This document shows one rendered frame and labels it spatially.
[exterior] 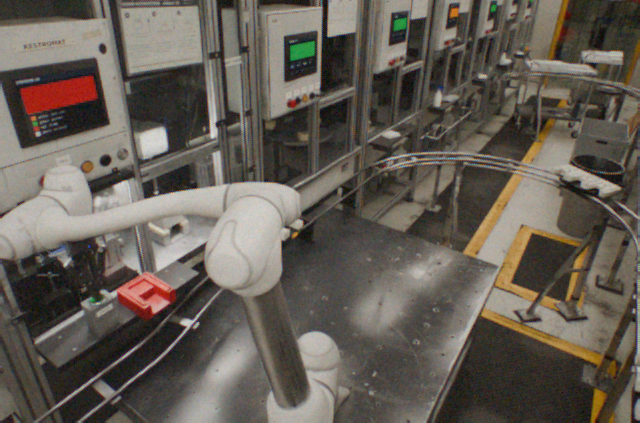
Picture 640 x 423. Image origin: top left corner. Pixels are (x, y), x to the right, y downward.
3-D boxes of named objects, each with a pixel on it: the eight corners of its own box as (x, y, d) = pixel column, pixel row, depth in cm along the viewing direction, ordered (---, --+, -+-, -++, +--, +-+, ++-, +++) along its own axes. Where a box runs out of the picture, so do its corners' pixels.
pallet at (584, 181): (547, 180, 275) (551, 165, 270) (562, 176, 280) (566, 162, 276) (600, 206, 245) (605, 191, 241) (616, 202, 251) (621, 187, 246)
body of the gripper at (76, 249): (86, 224, 129) (93, 249, 133) (58, 236, 122) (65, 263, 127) (101, 232, 125) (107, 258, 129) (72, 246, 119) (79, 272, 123)
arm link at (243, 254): (340, 414, 129) (330, 493, 110) (289, 413, 133) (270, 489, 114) (282, 188, 98) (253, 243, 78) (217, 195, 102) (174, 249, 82)
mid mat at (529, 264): (579, 319, 274) (580, 318, 274) (491, 286, 301) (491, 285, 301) (592, 246, 349) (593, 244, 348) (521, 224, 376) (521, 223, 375)
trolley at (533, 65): (513, 132, 592) (530, 61, 549) (508, 119, 641) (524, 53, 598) (583, 139, 572) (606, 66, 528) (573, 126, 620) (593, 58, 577)
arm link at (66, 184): (70, 206, 126) (37, 230, 115) (57, 158, 119) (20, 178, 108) (103, 210, 125) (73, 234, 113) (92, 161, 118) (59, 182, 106)
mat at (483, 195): (466, 273, 314) (466, 272, 313) (392, 245, 343) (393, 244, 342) (568, 100, 750) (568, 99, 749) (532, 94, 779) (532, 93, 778)
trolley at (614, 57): (609, 123, 636) (631, 56, 592) (565, 117, 658) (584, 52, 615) (603, 109, 704) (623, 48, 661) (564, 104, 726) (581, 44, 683)
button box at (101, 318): (98, 338, 135) (90, 310, 130) (85, 327, 139) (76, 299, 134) (121, 323, 141) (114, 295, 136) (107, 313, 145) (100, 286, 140)
